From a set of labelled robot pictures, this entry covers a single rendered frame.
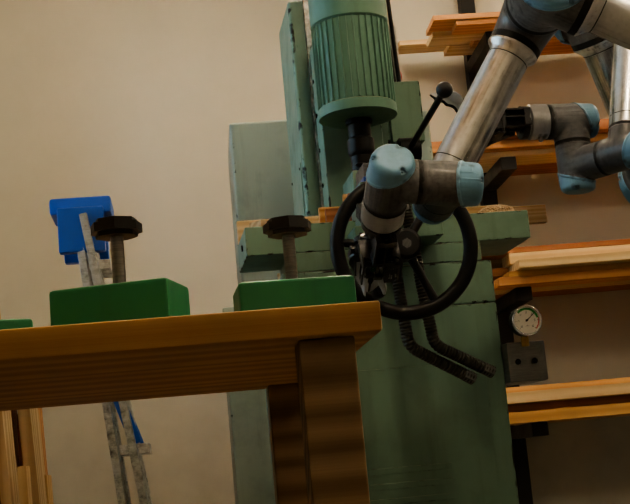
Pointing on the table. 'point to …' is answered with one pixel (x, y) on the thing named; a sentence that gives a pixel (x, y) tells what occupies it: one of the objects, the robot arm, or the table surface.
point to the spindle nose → (359, 140)
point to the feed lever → (426, 121)
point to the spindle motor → (352, 61)
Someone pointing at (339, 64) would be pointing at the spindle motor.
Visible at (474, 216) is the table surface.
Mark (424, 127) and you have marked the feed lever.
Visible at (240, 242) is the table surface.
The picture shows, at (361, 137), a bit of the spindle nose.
